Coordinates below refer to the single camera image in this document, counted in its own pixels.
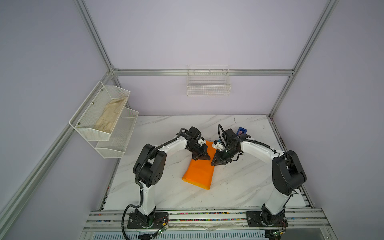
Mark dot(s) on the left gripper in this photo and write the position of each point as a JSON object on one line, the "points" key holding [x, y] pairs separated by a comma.
{"points": [[203, 151]]}

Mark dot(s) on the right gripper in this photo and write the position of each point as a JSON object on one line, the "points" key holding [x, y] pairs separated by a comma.
{"points": [[219, 159]]}

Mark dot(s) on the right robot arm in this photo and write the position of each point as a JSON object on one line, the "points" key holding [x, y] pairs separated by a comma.
{"points": [[287, 171]]}

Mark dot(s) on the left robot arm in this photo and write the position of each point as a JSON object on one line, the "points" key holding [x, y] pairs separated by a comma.
{"points": [[150, 164]]}

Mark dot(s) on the blue tape dispenser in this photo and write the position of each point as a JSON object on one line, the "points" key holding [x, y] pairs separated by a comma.
{"points": [[241, 131]]}

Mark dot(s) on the white lower mesh shelf bin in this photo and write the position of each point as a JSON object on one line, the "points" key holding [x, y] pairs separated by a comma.
{"points": [[116, 146]]}

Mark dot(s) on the white mesh shelf bin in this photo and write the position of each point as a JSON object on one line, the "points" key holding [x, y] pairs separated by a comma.
{"points": [[84, 125], [116, 146]]}

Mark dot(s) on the beige cloth in bin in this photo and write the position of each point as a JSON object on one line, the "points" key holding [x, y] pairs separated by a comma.
{"points": [[110, 115]]}

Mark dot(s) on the white upper mesh shelf bin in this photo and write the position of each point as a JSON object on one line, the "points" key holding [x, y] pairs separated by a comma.
{"points": [[84, 125]]}

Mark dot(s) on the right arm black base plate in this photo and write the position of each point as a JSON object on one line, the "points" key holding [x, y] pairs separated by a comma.
{"points": [[265, 219]]}

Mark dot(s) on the white wire wall basket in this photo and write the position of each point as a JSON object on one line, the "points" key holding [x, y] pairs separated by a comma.
{"points": [[208, 80]]}

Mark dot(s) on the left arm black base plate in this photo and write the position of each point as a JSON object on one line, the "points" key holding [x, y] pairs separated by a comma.
{"points": [[153, 221]]}

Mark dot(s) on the aluminium frame rail front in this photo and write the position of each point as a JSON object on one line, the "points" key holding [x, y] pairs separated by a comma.
{"points": [[301, 224]]}

